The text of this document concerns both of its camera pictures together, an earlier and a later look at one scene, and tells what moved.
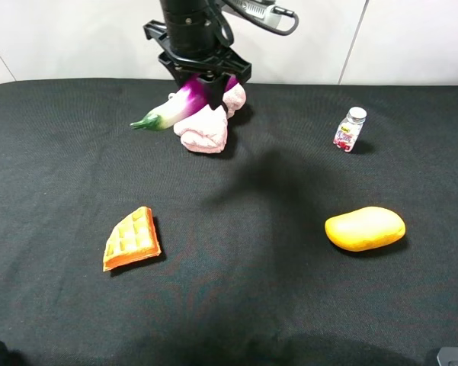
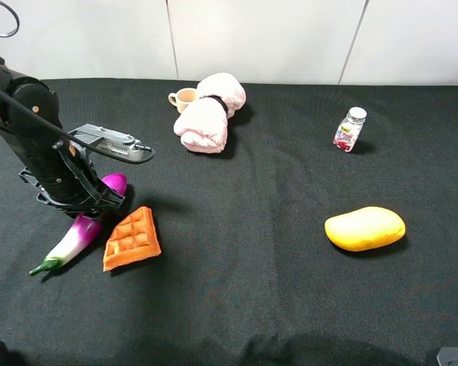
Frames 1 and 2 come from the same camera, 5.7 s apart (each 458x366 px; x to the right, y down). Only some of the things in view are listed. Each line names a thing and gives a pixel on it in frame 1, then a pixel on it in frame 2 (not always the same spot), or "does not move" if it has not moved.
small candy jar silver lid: [350, 128] does not move
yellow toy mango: [364, 229] does not move
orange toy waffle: [132, 238] does not move
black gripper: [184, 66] -> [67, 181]
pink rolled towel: [206, 130] does not move
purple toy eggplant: [193, 96] -> [84, 231]
